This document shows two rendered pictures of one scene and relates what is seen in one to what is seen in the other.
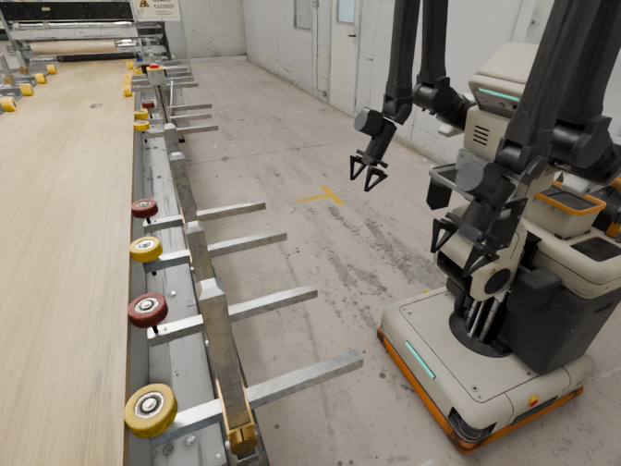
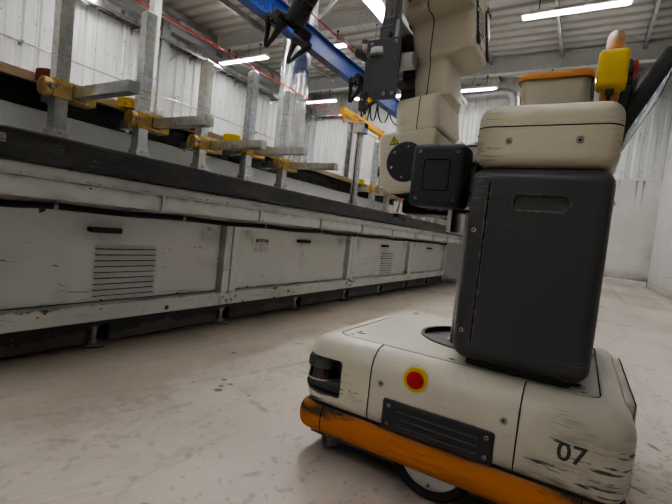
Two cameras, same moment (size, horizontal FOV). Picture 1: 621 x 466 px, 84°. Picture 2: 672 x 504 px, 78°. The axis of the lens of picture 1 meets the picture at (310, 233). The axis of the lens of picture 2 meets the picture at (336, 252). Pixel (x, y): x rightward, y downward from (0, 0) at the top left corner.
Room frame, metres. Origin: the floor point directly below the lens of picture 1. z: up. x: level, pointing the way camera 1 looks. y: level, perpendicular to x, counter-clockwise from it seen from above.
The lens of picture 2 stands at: (0.05, -1.38, 0.53)
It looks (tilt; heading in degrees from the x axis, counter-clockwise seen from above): 3 degrees down; 53
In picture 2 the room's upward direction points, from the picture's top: 6 degrees clockwise
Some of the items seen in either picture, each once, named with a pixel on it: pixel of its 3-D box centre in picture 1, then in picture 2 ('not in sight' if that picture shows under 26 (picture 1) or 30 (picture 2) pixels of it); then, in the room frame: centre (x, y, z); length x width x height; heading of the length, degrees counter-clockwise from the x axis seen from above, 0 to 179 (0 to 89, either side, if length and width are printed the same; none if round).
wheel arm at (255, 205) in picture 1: (207, 215); (297, 166); (1.09, 0.38, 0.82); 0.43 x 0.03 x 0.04; 113
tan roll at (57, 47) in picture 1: (96, 45); not in sight; (4.38, 2.40, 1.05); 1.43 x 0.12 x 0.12; 113
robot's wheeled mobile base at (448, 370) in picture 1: (475, 348); (469, 385); (1.02, -0.75, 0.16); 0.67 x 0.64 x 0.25; 112
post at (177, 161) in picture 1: (194, 235); (249, 127); (0.80, 0.33, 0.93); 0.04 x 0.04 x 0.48; 23
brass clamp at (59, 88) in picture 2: not in sight; (67, 92); (0.13, 0.05, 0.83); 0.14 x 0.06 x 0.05; 23
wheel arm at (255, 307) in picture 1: (238, 312); (220, 146); (0.63, 0.19, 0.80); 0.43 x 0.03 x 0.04; 113
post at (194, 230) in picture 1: (212, 310); (202, 124); (0.57, 0.23, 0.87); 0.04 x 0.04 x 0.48; 23
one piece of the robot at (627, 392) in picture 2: not in sight; (621, 393); (1.16, -1.05, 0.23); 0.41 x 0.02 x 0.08; 22
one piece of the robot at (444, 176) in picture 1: (474, 196); (404, 76); (0.90, -0.48, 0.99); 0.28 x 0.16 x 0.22; 22
